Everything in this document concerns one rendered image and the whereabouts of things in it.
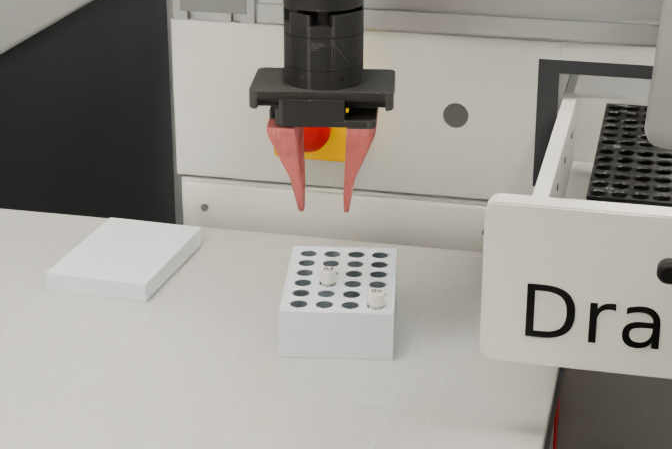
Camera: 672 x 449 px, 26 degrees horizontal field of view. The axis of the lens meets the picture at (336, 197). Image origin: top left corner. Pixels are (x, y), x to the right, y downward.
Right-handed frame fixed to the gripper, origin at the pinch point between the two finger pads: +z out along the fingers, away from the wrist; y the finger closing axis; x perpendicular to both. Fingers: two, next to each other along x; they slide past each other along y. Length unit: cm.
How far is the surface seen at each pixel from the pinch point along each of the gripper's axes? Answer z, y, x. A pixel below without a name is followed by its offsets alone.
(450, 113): -1.2, -9.5, -18.8
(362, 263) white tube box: 7.0, -2.7, -4.6
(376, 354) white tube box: 10.4, -4.2, 4.7
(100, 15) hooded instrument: 8, 38, -96
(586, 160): 2.7, -21.3, -18.6
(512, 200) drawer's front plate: -5.8, -12.9, 15.4
